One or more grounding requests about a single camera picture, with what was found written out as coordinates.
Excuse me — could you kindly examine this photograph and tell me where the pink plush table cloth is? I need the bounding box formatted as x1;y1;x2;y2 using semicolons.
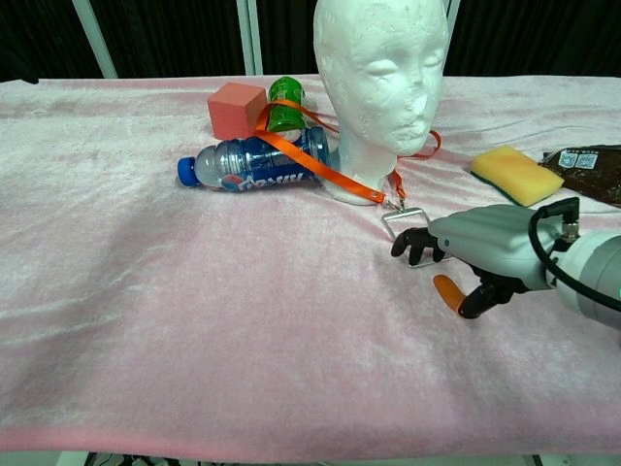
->
0;73;621;462

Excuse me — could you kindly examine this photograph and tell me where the blue Pepsi plastic bottle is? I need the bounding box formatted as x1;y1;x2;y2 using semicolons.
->
177;124;332;193

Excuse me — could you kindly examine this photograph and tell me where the white double frame post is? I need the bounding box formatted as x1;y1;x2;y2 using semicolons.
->
236;0;266;77

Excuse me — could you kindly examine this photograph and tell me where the orange lanyard strap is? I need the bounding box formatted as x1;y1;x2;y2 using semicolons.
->
253;99;442;213

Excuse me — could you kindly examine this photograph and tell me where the clear badge holder metal frame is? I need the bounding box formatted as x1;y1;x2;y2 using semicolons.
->
380;206;455;269

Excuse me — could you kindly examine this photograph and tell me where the black pleated curtain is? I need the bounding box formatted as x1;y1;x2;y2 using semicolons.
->
0;0;621;84

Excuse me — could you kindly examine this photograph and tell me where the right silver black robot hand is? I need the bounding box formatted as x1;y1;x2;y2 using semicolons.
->
390;203;565;320

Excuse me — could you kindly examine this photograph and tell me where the white slanted frame post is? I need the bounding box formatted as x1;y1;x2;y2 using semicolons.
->
72;0;119;80

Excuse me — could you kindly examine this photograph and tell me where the white foam mannequin head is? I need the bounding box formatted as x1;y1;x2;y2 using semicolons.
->
312;0;450;206

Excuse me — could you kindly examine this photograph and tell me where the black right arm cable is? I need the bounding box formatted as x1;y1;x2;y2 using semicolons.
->
528;196;621;315

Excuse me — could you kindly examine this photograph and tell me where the yellow green sponge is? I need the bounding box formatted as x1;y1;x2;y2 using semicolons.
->
469;144;566;210

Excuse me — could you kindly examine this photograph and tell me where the green plastic bottle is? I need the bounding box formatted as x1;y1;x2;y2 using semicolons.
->
266;76;311;142

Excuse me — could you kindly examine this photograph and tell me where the brown snack packet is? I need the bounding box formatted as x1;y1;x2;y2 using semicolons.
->
539;144;621;209

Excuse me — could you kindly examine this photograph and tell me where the pink foam cube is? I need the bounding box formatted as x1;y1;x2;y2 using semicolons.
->
207;82;270;141

